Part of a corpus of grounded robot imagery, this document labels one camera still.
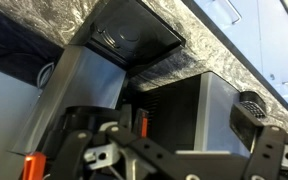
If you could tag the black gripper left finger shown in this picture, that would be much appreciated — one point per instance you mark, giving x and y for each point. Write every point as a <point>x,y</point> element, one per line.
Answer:
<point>127,156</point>

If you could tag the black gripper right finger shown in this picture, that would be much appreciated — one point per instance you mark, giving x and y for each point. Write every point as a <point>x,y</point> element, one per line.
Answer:
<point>268,145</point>

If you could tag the black commercial coffee maker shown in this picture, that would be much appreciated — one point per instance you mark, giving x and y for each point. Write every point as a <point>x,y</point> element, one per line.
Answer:
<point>37,81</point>

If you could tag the orange hot water tap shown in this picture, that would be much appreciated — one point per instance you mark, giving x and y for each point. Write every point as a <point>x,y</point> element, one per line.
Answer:
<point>34,166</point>

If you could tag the grey lower cabinets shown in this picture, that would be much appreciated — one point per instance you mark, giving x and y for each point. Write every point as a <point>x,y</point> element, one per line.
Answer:
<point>257,30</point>

